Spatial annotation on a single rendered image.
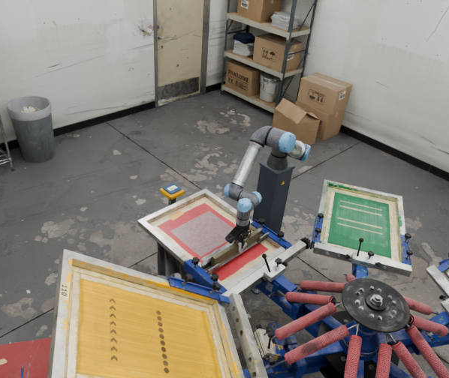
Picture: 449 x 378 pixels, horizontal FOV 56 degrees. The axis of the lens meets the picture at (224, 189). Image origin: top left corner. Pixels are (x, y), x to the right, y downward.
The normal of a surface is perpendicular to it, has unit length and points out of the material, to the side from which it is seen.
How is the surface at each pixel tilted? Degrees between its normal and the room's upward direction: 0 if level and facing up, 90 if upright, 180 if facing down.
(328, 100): 90
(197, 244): 0
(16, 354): 0
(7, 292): 0
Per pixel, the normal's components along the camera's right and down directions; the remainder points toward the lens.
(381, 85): -0.72, 0.36
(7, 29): 0.69, 0.46
